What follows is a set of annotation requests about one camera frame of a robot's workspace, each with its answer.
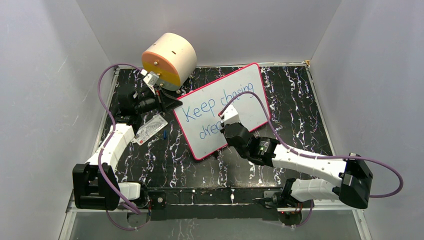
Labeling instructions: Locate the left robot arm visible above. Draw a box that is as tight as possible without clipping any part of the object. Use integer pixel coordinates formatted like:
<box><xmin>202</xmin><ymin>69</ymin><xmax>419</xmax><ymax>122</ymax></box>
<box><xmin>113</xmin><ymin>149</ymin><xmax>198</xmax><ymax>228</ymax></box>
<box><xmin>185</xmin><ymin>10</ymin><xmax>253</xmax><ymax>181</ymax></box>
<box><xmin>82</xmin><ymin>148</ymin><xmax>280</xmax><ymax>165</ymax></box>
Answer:
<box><xmin>72</xmin><ymin>84</ymin><xmax>183</xmax><ymax>214</ymax></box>

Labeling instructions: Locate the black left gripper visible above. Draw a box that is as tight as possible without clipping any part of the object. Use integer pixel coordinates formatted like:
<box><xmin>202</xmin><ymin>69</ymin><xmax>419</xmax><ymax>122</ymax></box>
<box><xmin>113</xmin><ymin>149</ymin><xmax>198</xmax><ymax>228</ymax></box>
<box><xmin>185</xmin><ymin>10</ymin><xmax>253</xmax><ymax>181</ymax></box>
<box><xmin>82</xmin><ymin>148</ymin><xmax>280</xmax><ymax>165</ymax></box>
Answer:
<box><xmin>135</xmin><ymin>86</ymin><xmax>183</xmax><ymax>117</ymax></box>

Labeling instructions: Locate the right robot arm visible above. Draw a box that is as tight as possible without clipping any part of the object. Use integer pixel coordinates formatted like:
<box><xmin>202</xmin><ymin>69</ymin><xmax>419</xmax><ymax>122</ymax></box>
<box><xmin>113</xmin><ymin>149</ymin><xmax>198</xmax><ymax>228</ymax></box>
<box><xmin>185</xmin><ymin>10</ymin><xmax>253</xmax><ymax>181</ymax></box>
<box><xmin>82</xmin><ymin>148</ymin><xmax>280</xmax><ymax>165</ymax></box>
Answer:
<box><xmin>221</xmin><ymin>122</ymin><xmax>373</xmax><ymax>209</ymax></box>

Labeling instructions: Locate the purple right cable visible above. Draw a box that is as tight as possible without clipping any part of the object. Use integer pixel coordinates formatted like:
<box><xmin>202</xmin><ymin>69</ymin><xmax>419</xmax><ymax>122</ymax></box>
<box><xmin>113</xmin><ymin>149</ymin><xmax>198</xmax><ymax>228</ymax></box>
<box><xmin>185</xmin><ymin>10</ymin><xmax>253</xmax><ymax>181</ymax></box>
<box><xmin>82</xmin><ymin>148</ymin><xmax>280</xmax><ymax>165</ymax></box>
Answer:
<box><xmin>218</xmin><ymin>91</ymin><xmax>404</xmax><ymax>199</ymax></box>

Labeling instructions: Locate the clear plastic marker package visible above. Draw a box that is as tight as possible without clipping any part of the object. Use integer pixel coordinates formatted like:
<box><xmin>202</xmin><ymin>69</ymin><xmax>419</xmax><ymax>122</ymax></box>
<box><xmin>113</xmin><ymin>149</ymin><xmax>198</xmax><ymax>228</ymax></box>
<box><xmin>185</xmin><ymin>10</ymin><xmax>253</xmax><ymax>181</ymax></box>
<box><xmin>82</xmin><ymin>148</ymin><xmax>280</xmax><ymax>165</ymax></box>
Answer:
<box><xmin>131</xmin><ymin>114</ymin><xmax>168</xmax><ymax>146</ymax></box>

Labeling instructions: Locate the round pastel drawer cabinet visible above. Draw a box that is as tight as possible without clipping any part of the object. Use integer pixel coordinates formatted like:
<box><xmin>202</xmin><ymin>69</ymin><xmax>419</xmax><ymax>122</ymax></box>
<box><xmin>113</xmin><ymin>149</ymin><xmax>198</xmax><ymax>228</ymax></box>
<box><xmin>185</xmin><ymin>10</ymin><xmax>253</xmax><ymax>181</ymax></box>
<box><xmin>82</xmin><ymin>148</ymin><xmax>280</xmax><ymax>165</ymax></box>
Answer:
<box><xmin>141</xmin><ymin>32</ymin><xmax>197</xmax><ymax>91</ymax></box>

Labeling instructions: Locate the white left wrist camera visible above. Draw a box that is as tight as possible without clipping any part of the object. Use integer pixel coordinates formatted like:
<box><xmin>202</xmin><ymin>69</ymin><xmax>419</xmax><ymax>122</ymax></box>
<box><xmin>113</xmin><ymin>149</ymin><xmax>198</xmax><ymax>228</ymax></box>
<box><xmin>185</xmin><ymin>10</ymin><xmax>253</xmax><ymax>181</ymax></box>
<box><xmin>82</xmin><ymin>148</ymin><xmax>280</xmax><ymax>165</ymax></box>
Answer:
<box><xmin>139</xmin><ymin>69</ymin><xmax>159</xmax><ymax>97</ymax></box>

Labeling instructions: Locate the pink framed whiteboard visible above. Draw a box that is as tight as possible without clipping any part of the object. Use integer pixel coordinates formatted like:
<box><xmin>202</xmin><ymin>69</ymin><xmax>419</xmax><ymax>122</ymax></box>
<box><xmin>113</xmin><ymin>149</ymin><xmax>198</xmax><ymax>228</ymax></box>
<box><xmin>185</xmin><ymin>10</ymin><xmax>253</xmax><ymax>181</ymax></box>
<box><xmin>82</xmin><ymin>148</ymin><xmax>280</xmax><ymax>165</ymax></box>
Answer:
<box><xmin>174</xmin><ymin>63</ymin><xmax>270</xmax><ymax>161</ymax></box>

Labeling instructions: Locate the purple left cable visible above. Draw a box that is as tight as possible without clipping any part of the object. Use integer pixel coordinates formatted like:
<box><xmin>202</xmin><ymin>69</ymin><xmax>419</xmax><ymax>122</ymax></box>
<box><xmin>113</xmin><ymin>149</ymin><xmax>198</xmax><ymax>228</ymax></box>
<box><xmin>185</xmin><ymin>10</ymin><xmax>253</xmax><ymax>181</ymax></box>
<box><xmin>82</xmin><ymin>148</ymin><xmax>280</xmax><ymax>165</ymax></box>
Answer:
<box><xmin>96</xmin><ymin>64</ymin><xmax>150</xmax><ymax>232</ymax></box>

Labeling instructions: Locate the purple cable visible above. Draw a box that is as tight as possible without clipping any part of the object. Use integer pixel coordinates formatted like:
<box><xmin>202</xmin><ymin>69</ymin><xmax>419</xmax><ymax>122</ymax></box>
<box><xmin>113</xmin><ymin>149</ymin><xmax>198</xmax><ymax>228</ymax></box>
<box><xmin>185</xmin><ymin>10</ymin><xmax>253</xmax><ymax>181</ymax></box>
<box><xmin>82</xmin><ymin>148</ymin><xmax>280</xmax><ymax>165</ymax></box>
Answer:
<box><xmin>218</xmin><ymin>91</ymin><xmax>404</xmax><ymax>199</ymax></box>
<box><xmin>96</xmin><ymin>64</ymin><xmax>150</xmax><ymax>232</ymax></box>

